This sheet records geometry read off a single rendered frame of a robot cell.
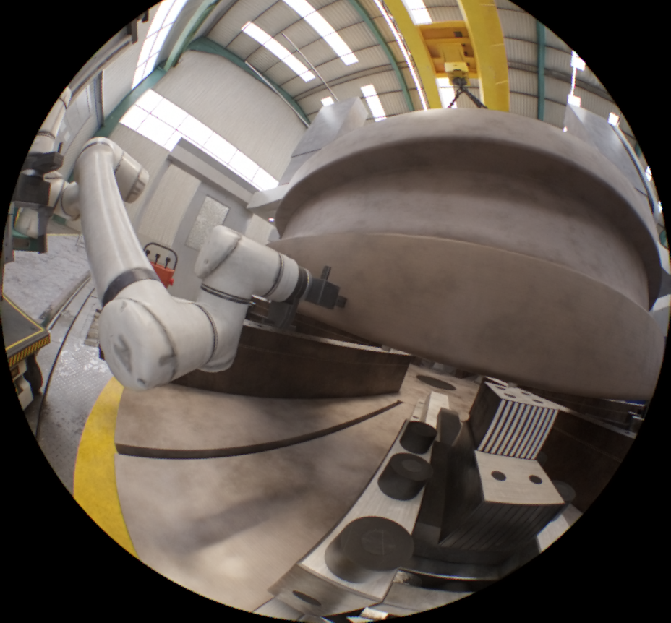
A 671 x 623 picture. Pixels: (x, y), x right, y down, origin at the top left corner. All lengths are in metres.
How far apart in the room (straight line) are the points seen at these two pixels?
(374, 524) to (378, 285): 0.45
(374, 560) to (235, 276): 0.35
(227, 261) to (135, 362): 0.18
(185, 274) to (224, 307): 3.73
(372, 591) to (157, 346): 0.27
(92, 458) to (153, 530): 0.58
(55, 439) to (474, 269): 1.55
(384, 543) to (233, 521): 0.48
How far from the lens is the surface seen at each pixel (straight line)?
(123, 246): 0.29
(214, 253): 0.29
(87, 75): 1.43
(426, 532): 0.32
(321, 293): 0.38
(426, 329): 0.44
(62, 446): 1.21
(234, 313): 0.31
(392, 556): 0.21
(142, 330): 0.19
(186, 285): 4.07
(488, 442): 0.33
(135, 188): 0.72
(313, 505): 0.72
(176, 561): 0.60
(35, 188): 0.59
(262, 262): 0.32
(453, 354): 0.44
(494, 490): 0.27
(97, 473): 1.10
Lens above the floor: 0.89
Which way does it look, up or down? 6 degrees up
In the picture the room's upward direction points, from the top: 18 degrees clockwise
